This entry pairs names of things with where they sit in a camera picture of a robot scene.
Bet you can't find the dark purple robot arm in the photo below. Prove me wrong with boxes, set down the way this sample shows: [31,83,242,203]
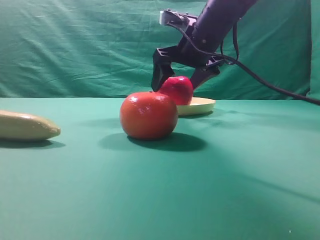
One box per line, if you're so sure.
[151,0,256,91]

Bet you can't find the black cable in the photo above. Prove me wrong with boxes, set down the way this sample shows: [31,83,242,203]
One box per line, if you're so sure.
[166,21,320,106]

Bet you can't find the yellow plate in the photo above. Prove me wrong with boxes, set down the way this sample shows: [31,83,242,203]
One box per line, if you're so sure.
[177,97,216,116]

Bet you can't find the green backdrop cloth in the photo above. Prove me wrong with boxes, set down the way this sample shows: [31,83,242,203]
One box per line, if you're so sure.
[0,0,320,98]

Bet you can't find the red apple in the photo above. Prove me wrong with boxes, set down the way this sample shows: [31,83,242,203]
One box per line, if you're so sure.
[158,76,194,106]

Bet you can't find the yellow banana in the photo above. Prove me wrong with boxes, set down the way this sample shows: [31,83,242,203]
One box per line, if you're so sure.
[0,110,61,141]

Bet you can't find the orange tangerine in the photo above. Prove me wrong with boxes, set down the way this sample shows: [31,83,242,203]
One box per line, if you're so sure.
[119,92,178,140]

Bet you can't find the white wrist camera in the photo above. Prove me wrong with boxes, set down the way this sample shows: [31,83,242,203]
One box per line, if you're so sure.
[159,9,198,29]

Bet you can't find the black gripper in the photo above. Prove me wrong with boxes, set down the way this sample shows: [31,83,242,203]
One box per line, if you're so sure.
[151,24,224,92]

